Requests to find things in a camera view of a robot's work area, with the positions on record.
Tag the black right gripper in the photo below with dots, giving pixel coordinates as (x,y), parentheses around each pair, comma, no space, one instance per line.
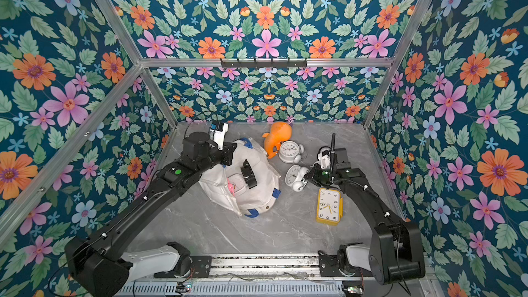
(313,174)

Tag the pink alarm clock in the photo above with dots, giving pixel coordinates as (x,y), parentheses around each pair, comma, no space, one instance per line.
(237,185)

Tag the white canvas tote bag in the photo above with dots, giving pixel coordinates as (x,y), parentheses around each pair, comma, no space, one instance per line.
(255,201)

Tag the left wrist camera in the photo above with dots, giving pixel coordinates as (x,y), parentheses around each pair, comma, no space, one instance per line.
(218,130)

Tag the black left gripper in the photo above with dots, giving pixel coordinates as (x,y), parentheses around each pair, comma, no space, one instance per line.
(227,152)

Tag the white twin-bell alarm clock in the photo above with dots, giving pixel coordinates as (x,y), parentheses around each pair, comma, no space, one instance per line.
(324,158)

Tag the black purple-face alarm clock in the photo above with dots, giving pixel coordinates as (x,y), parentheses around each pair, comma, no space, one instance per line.
(248,175)

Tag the orange plush whale toy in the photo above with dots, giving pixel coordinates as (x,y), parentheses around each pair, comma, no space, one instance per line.
(279,133)

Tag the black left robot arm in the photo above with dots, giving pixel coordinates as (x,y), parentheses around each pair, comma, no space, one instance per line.
(101,262)

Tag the silver twin-bell alarm clock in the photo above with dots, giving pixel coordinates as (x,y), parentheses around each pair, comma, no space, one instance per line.
(290,152)

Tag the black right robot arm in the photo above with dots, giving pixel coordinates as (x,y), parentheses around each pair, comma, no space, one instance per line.
(395,253)

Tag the black yellow square clock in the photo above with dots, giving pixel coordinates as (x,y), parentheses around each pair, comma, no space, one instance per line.
(329,206)

